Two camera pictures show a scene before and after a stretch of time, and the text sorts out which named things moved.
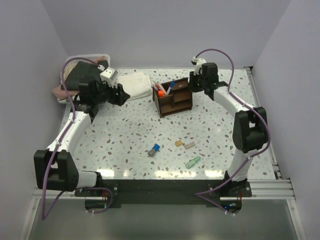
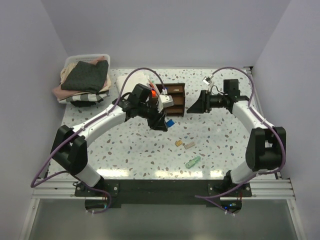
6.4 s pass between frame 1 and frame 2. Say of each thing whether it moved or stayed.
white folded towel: stayed
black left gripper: moved
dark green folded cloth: stayed
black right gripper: moved
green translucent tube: stayed
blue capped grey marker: moved
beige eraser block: stayed
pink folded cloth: stayed
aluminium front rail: stayed
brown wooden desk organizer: moved
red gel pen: moved
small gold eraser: stayed
